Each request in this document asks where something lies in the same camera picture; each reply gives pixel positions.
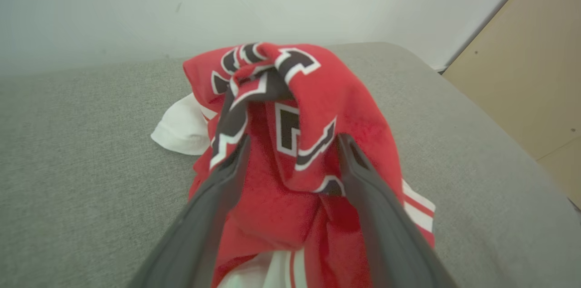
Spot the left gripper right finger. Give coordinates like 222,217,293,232
336,133,457,288

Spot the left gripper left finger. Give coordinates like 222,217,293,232
128,135,251,288

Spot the grey fabric sofa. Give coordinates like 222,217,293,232
0,42,581,288

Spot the red jersey with number print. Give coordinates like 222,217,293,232
151,42,436,288

